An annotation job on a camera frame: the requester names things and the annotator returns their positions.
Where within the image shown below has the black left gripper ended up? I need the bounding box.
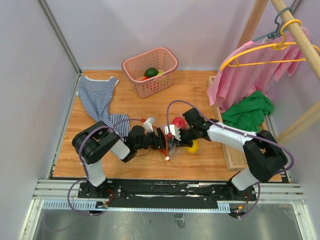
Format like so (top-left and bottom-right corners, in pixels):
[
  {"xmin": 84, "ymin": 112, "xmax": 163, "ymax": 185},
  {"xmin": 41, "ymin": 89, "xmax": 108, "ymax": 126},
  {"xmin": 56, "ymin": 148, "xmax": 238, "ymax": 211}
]
[{"xmin": 135, "ymin": 128, "xmax": 176, "ymax": 151}]

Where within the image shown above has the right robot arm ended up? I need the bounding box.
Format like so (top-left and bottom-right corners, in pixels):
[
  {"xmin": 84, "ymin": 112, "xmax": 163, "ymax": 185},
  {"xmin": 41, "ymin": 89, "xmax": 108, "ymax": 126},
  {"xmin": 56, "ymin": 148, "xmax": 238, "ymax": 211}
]
[{"xmin": 178, "ymin": 108, "xmax": 288, "ymax": 200}]

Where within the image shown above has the blue white striped shirt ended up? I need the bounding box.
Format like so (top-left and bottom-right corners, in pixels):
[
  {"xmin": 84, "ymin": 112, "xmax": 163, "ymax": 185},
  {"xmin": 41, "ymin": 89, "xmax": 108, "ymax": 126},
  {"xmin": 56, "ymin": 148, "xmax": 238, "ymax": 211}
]
[{"xmin": 77, "ymin": 76, "xmax": 130, "ymax": 138}]

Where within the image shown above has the grey-blue clothes hanger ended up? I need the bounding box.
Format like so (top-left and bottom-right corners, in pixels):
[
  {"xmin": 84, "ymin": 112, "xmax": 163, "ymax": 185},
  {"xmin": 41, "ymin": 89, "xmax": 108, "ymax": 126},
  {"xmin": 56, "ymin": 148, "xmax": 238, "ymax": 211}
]
[{"xmin": 250, "ymin": 6, "xmax": 294, "ymax": 42}]

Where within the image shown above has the pink shirt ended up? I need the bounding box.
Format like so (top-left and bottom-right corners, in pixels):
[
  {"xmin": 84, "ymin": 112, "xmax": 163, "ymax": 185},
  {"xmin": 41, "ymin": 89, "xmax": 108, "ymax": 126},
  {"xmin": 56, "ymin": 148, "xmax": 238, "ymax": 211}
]
[{"xmin": 207, "ymin": 33, "xmax": 303, "ymax": 112}]

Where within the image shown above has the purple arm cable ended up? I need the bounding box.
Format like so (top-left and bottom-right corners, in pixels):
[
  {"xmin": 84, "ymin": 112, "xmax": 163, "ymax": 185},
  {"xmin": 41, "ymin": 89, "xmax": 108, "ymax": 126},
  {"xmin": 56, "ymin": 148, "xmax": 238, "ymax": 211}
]
[
  {"xmin": 67, "ymin": 118, "xmax": 146, "ymax": 217},
  {"xmin": 166, "ymin": 99, "xmax": 296, "ymax": 221}
]

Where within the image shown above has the yellow clothes hanger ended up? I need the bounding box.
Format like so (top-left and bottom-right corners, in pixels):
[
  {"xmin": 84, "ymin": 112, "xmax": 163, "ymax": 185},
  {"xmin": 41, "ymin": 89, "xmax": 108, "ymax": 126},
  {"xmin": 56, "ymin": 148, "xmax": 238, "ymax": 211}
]
[{"xmin": 219, "ymin": 19, "xmax": 306, "ymax": 71}]

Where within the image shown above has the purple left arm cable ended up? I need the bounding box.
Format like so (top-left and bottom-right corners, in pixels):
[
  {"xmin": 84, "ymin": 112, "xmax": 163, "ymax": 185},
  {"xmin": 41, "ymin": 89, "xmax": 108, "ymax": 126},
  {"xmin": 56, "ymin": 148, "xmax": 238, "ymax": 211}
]
[{"xmin": 67, "ymin": 118, "xmax": 146, "ymax": 217}]

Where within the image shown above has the clear zip top bag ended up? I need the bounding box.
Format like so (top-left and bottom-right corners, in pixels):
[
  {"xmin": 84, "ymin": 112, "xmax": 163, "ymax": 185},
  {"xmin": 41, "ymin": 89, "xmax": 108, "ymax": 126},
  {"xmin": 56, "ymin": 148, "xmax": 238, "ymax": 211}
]
[{"xmin": 159, "ymin": 128, "xmax": 202, "ymax": 162}]

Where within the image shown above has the pink plastic basket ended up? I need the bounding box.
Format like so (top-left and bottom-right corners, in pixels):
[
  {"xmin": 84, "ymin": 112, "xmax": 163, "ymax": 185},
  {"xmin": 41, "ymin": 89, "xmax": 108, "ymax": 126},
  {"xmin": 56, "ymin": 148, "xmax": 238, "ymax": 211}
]
[{"xmin": 121, "ymin": 47, "xmax": 178, "ymax": 98}]

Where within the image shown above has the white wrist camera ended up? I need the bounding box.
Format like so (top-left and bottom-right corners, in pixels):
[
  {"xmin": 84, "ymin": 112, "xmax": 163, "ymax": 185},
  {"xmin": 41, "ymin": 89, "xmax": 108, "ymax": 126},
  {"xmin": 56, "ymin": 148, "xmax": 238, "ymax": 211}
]
[
  {"xmin": 164, "ymin": 124, "xmax": 181, "ymax": 141},
  {"xmin": 141, "ymin": 116, "xmax": 156, "ymax": 133}
]

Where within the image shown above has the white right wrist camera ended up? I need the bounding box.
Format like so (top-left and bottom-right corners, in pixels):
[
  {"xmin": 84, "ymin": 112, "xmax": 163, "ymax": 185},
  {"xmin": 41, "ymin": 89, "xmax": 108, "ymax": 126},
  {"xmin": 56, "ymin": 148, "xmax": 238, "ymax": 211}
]
[{"xmin": 164, "ymin": 124, "xmax": 181, "ymax": 141}]

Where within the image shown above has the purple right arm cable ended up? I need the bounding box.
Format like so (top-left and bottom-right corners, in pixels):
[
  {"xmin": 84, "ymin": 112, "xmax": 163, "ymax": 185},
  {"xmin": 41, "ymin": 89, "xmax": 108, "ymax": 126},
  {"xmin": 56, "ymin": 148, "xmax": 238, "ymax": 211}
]
[{"xmin": 166, "ymin": 99, "xmax": 296, "ymax": 221}]

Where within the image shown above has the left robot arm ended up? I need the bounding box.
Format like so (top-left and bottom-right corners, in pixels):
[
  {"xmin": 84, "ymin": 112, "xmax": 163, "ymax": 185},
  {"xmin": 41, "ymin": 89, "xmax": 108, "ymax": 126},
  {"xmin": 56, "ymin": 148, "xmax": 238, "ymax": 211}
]
[{"xmin": 71, "ymin": 121, "xmax": 169, "ymax": 198}]

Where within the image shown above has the fake red-yellow mango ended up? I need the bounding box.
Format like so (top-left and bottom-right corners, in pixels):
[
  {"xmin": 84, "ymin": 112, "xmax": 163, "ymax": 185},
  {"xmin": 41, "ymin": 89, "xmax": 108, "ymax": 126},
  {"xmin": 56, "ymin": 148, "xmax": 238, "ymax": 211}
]
[{"xmin": 141, "ymin": 76, "xmax": 151, "ymax": 81}]

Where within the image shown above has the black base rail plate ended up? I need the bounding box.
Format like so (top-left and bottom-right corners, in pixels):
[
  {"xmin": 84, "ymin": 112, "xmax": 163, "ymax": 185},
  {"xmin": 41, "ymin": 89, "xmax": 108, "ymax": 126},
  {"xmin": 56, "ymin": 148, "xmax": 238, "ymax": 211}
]
[{"xmin": 77, "ymin": 179, "xmax": 257, "ymax": 209}]

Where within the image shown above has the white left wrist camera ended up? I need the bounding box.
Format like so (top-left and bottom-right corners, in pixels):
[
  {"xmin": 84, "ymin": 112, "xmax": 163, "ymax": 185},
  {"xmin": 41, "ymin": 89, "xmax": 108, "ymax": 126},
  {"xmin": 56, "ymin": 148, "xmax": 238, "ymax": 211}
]
[{"xmin": 141, "ymin": 116, "xmax": 156, "ymax": 133}]

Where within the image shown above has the fake yellow lemon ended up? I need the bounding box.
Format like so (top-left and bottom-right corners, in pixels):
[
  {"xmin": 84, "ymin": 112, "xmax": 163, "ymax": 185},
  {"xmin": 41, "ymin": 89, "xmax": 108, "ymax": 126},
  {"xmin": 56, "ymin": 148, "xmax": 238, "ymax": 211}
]
[{"xmin": 184, "ymin": 140, "xmax": 200, "ymax": 154}]

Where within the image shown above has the green tank top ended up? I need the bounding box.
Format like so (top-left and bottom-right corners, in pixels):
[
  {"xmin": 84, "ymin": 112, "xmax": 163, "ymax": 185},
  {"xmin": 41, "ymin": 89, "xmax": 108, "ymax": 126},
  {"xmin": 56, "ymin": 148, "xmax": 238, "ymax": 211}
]
[{"xmin": 221, "ymin": 90, "xmax": 274, "ymax": 132}]

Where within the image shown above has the wooden clothes rack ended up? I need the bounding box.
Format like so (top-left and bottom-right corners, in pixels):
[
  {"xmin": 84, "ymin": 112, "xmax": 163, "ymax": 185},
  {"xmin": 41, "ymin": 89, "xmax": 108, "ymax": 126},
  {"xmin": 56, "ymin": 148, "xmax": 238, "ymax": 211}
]
[{"xmin": 237, "ymin": 0, "xmax": 320, "ymax": 151}]

